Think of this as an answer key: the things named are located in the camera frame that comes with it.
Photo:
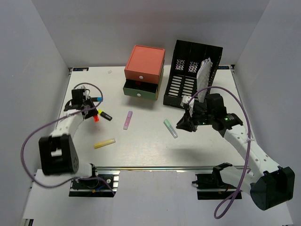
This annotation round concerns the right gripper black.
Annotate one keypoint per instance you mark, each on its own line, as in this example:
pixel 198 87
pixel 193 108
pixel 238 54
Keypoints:
pixel 188 123

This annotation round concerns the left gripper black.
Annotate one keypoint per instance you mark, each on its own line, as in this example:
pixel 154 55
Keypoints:
pixel 94 112

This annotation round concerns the white spiral notebook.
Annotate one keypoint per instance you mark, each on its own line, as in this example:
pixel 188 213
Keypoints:
pixel 204 74

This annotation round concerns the green drawer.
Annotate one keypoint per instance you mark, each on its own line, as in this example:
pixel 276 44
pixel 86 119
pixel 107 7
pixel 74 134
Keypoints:
pixel 147 91

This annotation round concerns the orange top drawer box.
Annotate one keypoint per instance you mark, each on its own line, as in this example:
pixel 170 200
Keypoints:
pixel 145 64

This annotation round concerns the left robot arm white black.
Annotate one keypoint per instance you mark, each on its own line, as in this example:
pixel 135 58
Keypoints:
pixel 57 151

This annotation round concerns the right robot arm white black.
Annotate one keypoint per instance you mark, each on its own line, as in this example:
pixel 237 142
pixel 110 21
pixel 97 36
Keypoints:
pixel 269 184

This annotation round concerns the black blue highlighter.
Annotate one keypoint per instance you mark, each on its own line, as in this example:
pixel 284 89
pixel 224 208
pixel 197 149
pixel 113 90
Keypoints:
pixel 96 99

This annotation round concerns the pastel green highlighter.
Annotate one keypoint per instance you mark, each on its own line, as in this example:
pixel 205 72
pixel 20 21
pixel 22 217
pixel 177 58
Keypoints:
pixel 170 128

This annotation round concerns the black orange highlighter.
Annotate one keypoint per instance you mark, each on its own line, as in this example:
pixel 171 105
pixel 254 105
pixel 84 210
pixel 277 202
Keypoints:
pixel 96 118

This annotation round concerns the black yellow highlighter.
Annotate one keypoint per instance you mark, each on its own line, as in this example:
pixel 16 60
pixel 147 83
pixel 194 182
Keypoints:
pixel 104 115

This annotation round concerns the black file organizer rack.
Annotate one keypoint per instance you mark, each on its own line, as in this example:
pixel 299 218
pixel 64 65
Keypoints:
pixel 186 62

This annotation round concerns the pastel yellow highlighter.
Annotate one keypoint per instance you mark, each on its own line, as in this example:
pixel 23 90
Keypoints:
pixel 104 143

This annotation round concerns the pastel purple highlighter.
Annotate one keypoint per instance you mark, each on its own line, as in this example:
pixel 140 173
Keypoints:
pixel 127 121

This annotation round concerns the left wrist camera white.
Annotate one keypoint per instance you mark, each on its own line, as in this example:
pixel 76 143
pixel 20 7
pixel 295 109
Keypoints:
pixel 81 89

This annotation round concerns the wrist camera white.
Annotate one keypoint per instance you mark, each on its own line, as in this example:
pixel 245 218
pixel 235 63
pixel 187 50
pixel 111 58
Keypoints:
pixel 81 89
pixel 187 102

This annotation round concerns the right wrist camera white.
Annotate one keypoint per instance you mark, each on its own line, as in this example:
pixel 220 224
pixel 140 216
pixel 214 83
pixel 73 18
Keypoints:
pixel 187 102

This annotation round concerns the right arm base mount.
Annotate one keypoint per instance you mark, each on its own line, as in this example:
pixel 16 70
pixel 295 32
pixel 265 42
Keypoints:
pixel 210 186

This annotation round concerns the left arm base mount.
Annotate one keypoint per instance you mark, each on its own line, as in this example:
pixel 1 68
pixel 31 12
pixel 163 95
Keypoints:
pixel 104 187

